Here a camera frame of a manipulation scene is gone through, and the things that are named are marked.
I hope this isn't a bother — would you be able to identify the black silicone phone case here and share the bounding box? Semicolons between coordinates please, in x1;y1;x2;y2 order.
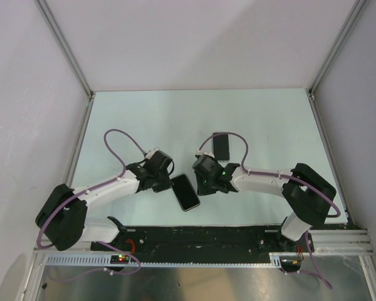
170;174;201;213

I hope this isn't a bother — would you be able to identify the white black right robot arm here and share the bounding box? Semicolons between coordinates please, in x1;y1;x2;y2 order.
192;154;340;251

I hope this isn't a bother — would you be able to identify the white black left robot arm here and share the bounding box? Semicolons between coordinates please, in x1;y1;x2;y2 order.
35;149;174;251

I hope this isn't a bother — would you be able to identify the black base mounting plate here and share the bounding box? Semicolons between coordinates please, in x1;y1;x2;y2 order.
90;224;316;264

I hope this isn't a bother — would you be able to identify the left controller circuit board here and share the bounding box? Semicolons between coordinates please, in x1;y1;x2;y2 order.
110;255;130;264

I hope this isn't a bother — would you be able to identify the controller circuit board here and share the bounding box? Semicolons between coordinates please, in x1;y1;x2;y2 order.
280;256;305;273
110;255;130;264

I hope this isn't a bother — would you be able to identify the right controller circuit board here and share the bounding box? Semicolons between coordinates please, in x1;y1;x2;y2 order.
280;256;305;273

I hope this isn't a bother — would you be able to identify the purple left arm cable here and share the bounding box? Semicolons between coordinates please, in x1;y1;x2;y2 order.
37;129;151;282

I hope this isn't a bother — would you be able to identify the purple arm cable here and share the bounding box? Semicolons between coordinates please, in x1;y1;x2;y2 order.
37;129;151;282
197;132;342;289

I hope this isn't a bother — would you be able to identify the white slotted cable duct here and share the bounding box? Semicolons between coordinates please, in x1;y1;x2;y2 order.
45;253;281;268

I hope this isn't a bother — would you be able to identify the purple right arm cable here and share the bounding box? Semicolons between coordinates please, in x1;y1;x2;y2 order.
197;132;342;289

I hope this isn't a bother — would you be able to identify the aluminium front frame rail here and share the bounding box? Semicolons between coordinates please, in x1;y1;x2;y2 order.
33;228;372;255

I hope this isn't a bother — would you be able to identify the aluminium left corner post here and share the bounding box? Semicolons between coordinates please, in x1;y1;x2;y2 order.
34;0;94;100

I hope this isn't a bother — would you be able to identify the aluminium corner post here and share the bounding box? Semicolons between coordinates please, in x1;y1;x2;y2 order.
308;0;370;101
34;0;94;100

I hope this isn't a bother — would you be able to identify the aluminium right corner post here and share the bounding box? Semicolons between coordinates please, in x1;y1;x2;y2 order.
308;0;370;101

